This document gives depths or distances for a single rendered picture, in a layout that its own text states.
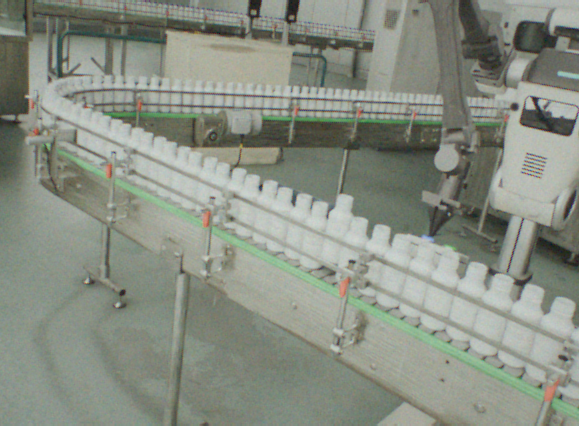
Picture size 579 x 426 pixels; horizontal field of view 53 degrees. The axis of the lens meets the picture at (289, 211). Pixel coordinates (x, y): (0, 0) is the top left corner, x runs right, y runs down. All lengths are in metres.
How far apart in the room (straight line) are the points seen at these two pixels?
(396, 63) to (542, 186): 5.78
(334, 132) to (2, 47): 4.00
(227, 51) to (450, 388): 4.69
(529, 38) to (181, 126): 3.17
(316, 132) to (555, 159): 1.99
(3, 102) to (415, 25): 4.70
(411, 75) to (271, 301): 6.29
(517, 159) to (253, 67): 4.27
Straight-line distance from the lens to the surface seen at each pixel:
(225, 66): 5.67
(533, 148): 1.77
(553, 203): 1.79
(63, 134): 2.19
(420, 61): 7.71
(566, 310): 1.21
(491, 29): 1.73
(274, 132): 3.36
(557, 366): 1.15
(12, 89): 6.76
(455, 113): 1.47
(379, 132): 3.81
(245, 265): 1.58
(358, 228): 1.36
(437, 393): 1.34
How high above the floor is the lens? 1.61
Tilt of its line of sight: 20 degrees down
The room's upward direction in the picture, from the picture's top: 9 degrees clockwise
